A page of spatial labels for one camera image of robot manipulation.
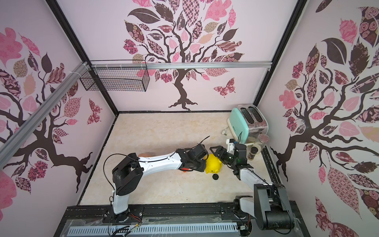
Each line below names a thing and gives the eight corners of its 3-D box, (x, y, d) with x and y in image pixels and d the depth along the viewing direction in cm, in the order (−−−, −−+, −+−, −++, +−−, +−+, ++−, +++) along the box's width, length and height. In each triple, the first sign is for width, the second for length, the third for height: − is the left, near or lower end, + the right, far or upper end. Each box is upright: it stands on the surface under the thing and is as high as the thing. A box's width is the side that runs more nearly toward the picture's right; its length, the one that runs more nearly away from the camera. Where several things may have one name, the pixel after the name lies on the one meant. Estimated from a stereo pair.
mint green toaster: (232, 147, 101) (239, 131, 87) (227, 121, 116) (232, 104, 102) (261, 147, 101) (272, 131, 87) (252, 121, 116) (260, 104, 102)
